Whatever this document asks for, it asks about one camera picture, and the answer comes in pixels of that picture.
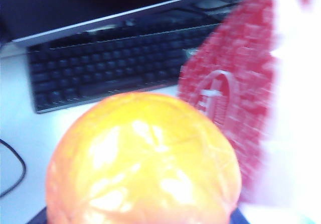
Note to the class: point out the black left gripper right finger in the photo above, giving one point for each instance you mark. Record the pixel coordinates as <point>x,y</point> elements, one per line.
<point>239,216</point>

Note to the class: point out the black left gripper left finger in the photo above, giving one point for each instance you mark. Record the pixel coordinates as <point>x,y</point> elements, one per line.
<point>40,216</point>

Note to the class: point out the glossy orange fruit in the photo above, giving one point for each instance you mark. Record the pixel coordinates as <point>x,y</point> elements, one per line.
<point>145,163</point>

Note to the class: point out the red Trudi paper bag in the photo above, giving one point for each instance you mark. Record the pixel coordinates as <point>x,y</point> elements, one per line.
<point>238,58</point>

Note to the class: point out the black computer keyboard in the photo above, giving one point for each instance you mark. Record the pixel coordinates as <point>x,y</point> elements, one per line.
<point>100,70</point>

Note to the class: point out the large black monitor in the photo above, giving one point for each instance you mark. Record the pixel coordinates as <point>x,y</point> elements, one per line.
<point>75,5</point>

